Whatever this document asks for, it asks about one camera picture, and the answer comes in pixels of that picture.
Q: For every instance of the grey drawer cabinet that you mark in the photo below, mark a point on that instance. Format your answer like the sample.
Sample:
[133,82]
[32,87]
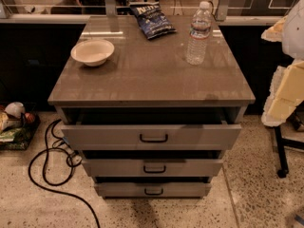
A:
[148,82]

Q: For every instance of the clear plastic water bottle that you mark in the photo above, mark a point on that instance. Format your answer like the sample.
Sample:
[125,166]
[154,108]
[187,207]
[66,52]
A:
[199,32]

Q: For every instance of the white paper bowl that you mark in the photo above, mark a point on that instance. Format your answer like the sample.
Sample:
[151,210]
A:
[93,52]

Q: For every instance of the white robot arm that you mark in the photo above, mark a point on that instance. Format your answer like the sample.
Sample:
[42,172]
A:
[293,33]

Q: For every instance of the basket of toy food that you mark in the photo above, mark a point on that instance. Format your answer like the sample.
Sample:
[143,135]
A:
[18,124]

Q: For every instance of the top grey drawer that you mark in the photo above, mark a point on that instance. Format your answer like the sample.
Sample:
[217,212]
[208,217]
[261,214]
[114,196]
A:
[152,137]

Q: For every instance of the black stand leg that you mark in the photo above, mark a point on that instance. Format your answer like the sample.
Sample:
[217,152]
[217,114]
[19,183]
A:
[281,143]

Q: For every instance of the blue chip bag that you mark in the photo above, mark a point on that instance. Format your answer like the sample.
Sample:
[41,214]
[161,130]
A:
[152,21]

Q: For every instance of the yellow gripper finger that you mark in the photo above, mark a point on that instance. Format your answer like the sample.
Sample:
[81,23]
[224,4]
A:
[274,33]
[286,94]

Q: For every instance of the grey drawer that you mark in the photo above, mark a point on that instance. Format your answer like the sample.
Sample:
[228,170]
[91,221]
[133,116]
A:
[152,168]
[152,137]
[152,190]

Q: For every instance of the middle grey drawer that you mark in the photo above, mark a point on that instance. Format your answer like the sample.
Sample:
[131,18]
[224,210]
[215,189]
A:
[152,168]

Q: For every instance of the bottom grey drawer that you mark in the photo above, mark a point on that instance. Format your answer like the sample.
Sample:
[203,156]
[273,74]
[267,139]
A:
[152,190]

